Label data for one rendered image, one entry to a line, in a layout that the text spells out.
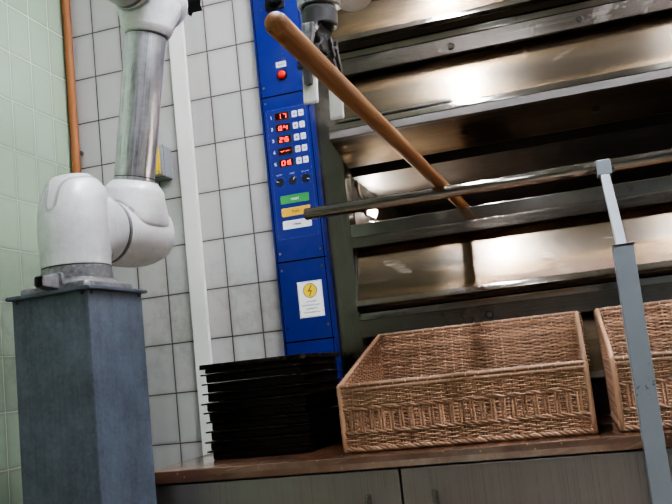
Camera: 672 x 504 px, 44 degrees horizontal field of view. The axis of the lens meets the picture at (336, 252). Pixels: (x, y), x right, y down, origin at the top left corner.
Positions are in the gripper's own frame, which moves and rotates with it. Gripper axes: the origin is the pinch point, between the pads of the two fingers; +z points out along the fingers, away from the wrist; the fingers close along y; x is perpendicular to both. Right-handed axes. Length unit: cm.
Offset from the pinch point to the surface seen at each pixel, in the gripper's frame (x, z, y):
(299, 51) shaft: 21, 11, 59
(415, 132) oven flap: 1, -8, -64
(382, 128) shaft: 17.8, 11.1, 17.4
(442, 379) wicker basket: 14, 57, -25
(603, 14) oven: 52, -37, -81
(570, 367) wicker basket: 41, 56, -28
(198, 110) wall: -70, -26, -68
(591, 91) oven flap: 48, -12, -65
